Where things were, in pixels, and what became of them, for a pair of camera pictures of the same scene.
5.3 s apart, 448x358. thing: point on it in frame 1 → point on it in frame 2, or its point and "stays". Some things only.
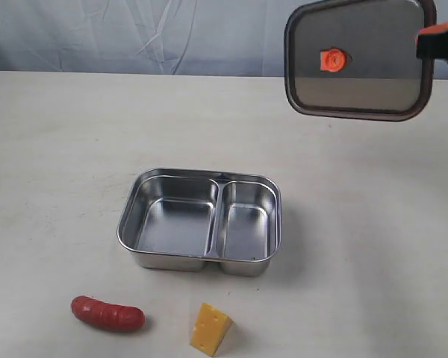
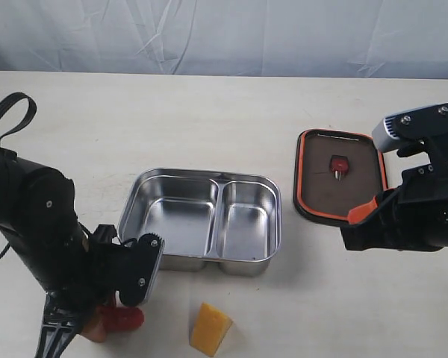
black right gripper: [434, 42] → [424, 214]
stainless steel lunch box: [190, 219] stays
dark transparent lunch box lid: [358, 60] → [335, 171]
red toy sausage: [113, 317] stays
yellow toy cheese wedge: [210, 329] stays
